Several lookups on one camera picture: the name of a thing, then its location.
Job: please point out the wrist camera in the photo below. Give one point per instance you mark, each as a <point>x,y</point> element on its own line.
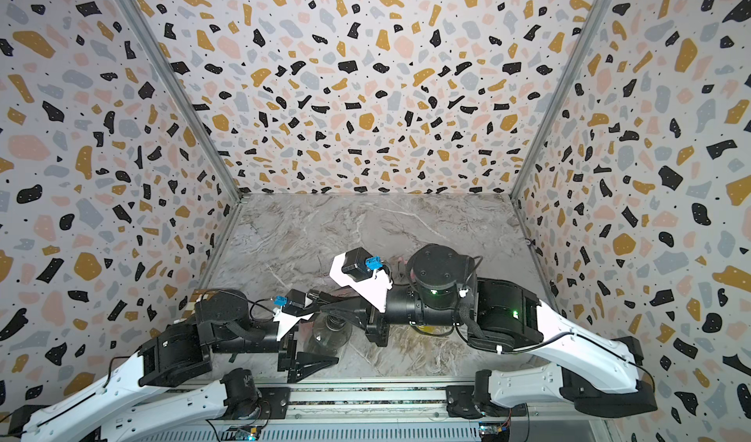
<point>289,310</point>
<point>364,273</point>

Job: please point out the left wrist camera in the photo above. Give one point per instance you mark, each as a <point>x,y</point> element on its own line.
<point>289,310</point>

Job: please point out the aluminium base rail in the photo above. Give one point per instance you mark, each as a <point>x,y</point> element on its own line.
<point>403,411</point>

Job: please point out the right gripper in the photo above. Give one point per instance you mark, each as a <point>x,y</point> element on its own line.
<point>373,319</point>

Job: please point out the black spray nozzle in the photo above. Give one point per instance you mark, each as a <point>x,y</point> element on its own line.
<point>318,300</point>

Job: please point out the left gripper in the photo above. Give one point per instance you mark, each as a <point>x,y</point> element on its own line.
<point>294,364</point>

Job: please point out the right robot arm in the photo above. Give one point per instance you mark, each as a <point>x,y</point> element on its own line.
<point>439,287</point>

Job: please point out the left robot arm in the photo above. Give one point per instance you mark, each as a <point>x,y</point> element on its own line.
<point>128,403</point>

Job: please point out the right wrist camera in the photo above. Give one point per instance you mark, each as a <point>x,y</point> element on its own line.
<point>364,273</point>

